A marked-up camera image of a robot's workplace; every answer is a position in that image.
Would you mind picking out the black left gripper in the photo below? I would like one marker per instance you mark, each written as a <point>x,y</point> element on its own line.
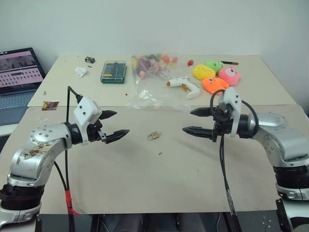
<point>93,133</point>

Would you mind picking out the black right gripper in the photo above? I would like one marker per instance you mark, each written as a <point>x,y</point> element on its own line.
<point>220,122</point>

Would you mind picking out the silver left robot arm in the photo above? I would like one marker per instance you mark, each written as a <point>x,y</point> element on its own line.
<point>36,147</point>

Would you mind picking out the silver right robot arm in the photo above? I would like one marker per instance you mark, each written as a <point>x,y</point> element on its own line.
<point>277,142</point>

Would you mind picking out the orange plush toy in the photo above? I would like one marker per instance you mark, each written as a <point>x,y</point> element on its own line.
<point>213,85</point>

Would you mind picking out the small brass padlock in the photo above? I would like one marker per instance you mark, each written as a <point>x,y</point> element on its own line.
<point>155,135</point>

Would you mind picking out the white hot glue gun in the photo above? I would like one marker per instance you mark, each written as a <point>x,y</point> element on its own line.
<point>183,81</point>

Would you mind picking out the clear plastic bag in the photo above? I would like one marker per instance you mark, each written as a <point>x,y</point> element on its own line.
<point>149,94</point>

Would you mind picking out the yellow plush toy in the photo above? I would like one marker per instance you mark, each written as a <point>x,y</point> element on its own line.
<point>203,72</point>

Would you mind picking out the green screwdriver set box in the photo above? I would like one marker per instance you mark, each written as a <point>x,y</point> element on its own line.
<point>113,72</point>

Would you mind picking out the pink plush toy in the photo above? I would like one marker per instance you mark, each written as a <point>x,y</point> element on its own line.
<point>229,75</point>

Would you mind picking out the pink toy ball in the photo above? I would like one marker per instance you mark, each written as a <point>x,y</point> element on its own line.
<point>142,74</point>

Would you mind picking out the green plush toy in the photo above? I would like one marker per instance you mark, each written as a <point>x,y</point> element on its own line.
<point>214,64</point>

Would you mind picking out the small red toy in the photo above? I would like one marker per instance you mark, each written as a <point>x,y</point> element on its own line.
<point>190,63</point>

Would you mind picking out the crumpled white tissue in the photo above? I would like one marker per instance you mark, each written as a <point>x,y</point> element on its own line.
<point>80,71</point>

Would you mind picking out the black and orange pen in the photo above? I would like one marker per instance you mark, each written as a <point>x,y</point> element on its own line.
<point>229,62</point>

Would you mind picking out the small black box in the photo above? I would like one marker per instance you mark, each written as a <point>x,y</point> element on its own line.
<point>89,59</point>

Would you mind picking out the orange toy ball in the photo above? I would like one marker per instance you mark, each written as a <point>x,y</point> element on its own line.
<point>166,58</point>

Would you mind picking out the open laptop computer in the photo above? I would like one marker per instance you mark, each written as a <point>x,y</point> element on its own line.
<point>19,70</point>

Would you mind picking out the black upright bar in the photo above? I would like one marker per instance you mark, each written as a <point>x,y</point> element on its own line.
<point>38,223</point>
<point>282,213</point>

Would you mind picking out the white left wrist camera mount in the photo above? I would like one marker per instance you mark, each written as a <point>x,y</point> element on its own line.
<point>85,108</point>

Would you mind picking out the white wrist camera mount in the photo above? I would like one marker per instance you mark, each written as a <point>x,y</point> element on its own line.
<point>85,108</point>
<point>231,96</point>

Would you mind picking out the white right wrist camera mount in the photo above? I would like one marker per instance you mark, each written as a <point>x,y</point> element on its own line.
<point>231,96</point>

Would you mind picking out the black table frame strut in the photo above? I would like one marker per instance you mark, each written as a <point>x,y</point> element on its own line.
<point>95,223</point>
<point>228,224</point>

